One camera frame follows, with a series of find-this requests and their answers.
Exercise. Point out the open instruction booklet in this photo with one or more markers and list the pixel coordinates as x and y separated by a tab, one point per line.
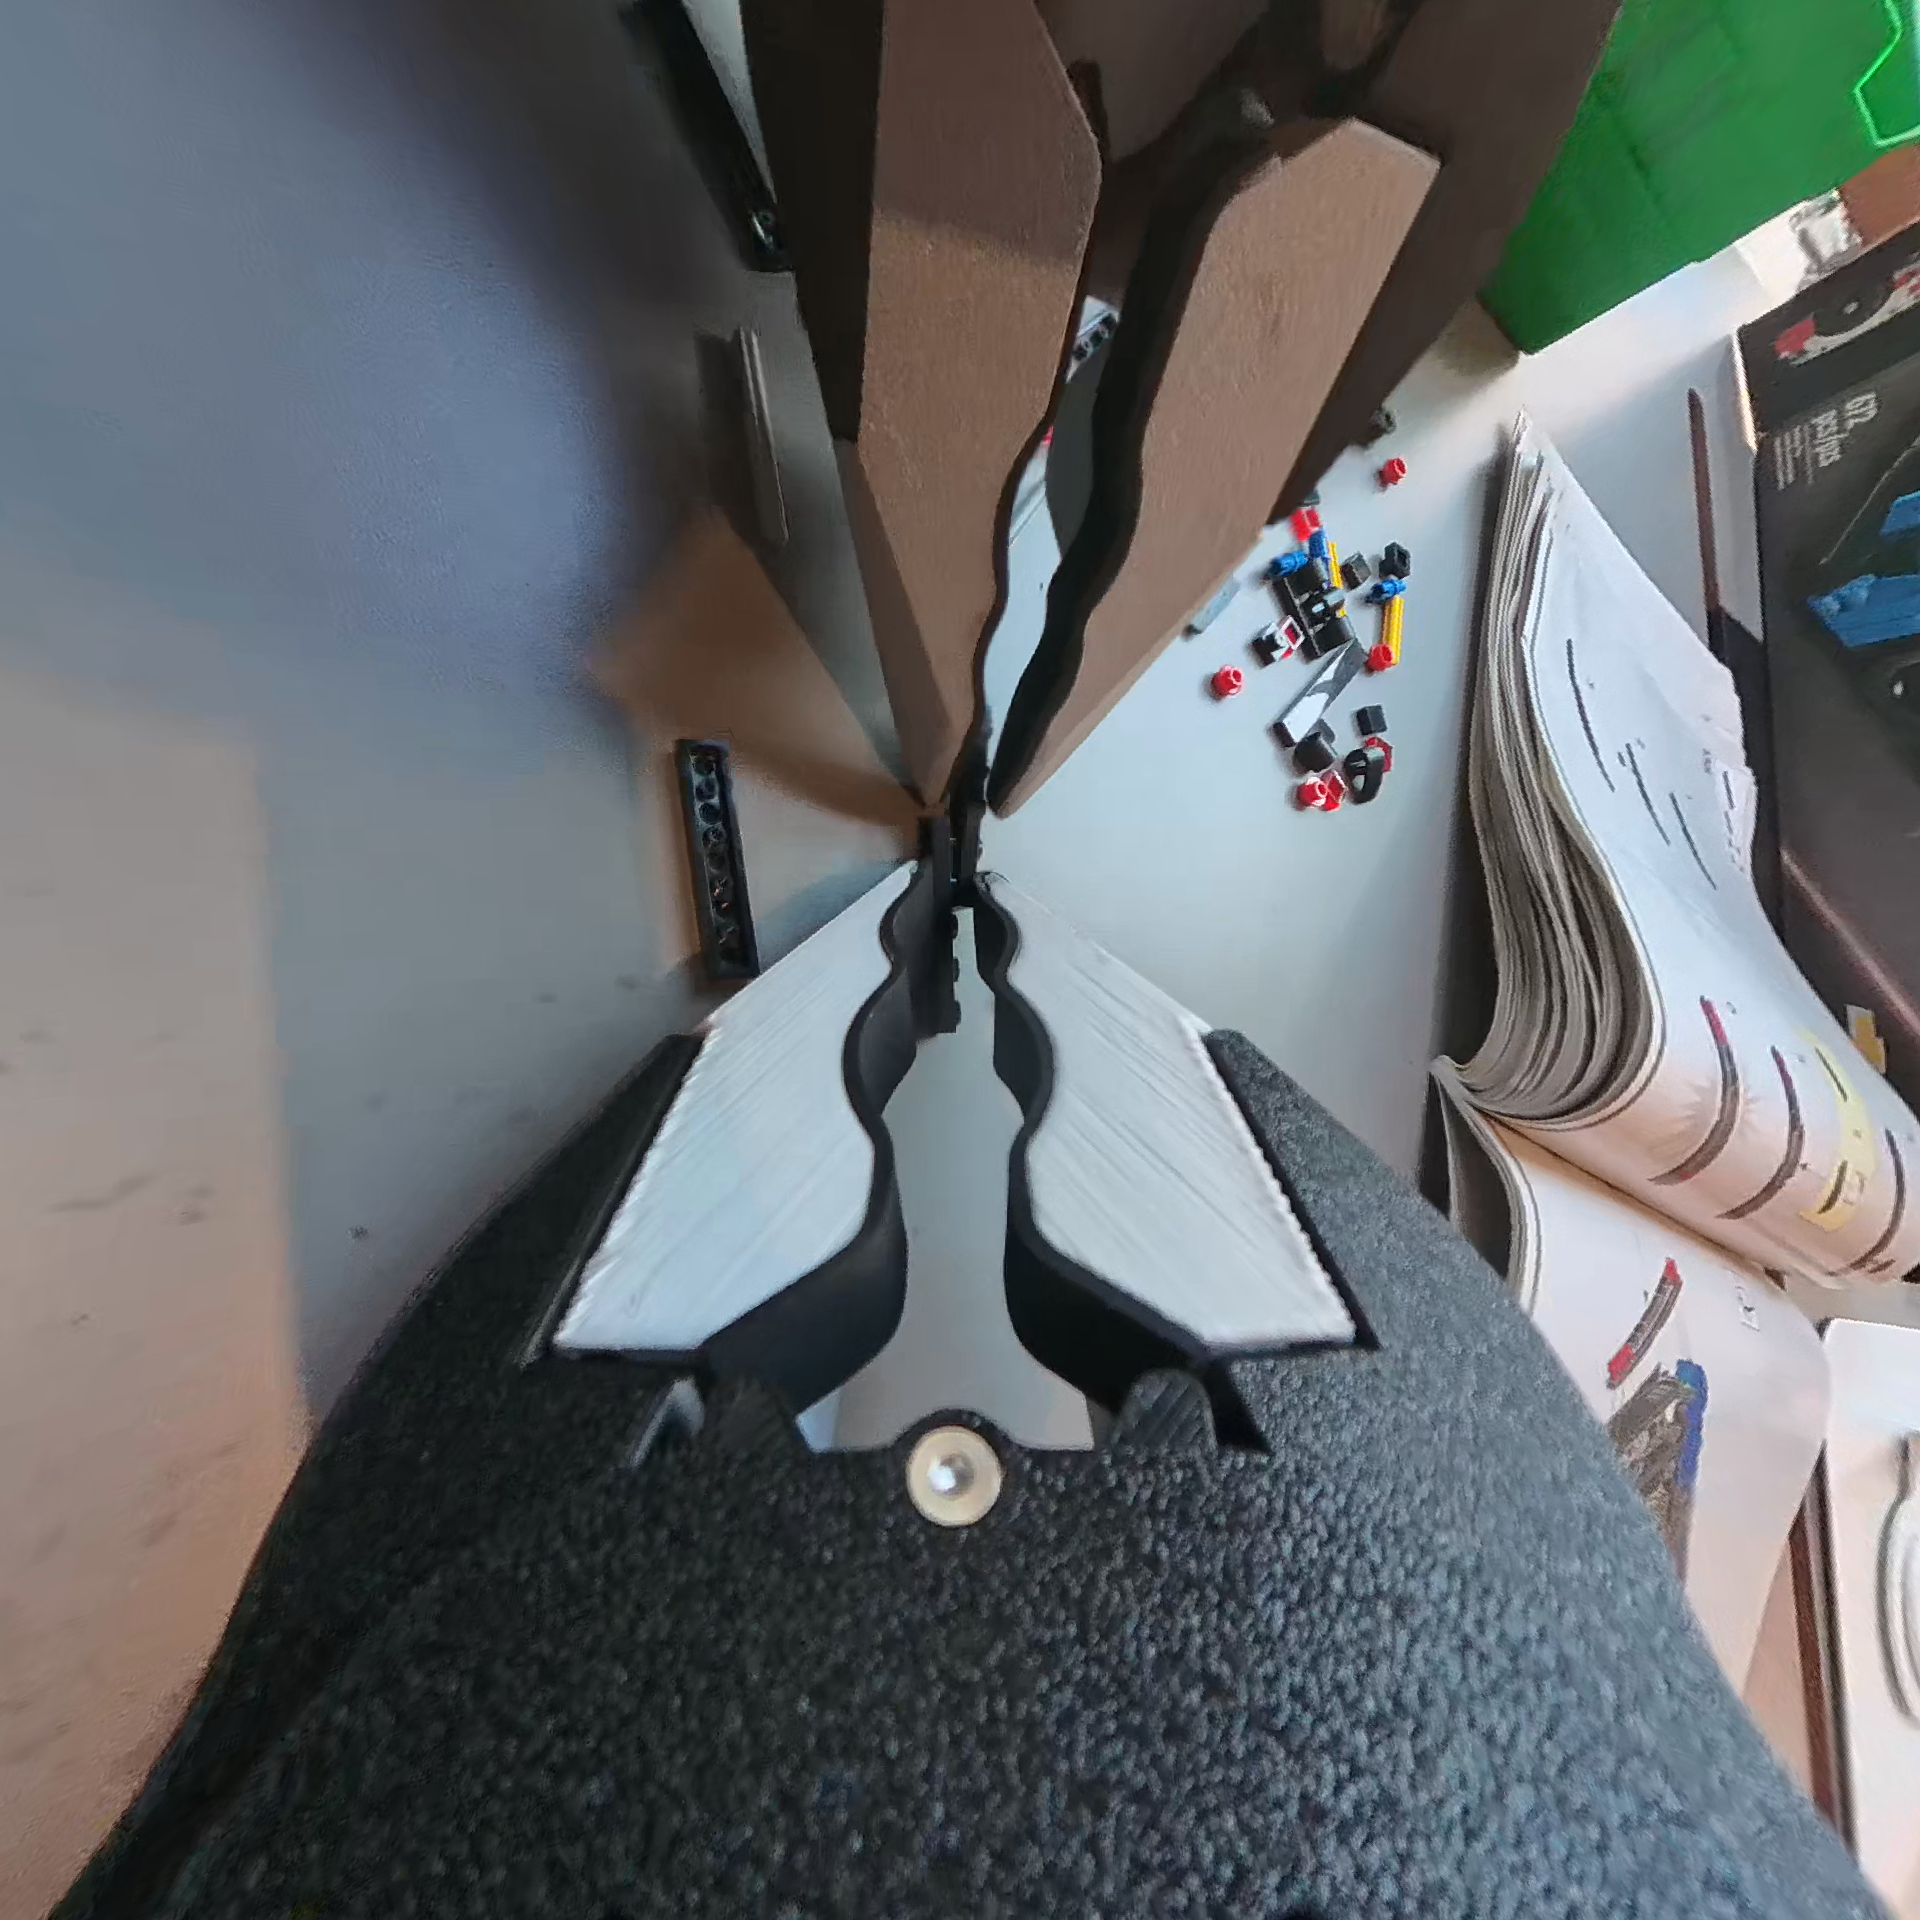
1593	755

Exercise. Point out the long black brick beam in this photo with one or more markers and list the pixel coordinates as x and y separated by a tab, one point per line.
747	163

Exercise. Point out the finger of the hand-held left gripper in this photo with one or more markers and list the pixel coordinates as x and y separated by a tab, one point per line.
1262	327
972	227

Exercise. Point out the pile of small brick pieces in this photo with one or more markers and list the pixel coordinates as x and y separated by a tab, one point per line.
1323	602

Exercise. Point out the black brick plate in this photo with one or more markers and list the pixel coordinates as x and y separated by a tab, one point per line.
947	941
713	861
959	817

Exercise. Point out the green plastic bin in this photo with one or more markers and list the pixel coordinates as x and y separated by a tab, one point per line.
1675	175

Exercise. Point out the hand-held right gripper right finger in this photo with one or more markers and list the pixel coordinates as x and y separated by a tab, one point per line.
1171	1191

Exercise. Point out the toy car set box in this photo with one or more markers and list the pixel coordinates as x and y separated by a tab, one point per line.
1844	490

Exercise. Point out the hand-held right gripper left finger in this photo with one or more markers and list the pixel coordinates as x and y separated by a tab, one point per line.
739	1200

